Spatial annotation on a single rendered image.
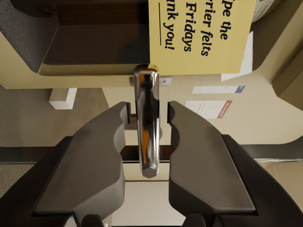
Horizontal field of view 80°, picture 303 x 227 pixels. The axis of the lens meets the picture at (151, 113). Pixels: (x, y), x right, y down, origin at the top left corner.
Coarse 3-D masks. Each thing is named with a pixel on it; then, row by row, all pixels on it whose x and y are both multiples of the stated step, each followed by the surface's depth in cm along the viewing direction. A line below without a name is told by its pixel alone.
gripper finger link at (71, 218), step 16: (64, 144) 8; (48, 160) 8; (32, 176) 7; (48, 176) 7; (16, 192) 6; (32, 192) 6; (0, 208) 6; (16, 208) 6; (32, 208) 6; (0, 224) 5; (16, 224) 5; (32, 224) 5; (48, 224) 5; (64, 224) 5
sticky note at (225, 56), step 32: (160, 0) 13; (192, 0) 13; (224, 0) 13; (256, 0) 13; (160, 32) 14; (192, 32) 14; (224, 32) 14; (160, 64) 15; (192, 64) 15; (224, 64) 15
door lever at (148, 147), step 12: (144, 72) 10; (156, 72) 11; (144, 84) 11; (156, 84) 11; (144, 96) 11; (156, 96) 11; (144, 108) 12; (156, 108) 12; (144, 120) 12; (156, 120) 12; (144, 132) 13; (156, 132) 13; (144, 144) 13; (156, 144) 13; (144, 156) 14; (156, 156) 14; (144, 168) 14; (156, 168) 15
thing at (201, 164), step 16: (176, 112) 11; (192, 112) 11; (176, 128) 9; (192, 128) 9; (208, 128) 9; (176, 144) 10; (192, 144) 8; (208, 144) 8; (224, 144) 8; (176, 160) 7; (192, 160) 7; (208, 160) 7; (224, 160) 7; (176, 176) 7; (192, 176) 7; (208, 176) 7; (224, 176) 7; (176, 192) 7; (192, 192) 6; (208, 192) 6; (224, 192) 6; (240, 192) 6; (176, 208) 7; (192, 208) 6; (208, 208) 6; (224, 208) 6; (240, 208) 6; (208, 224) 6
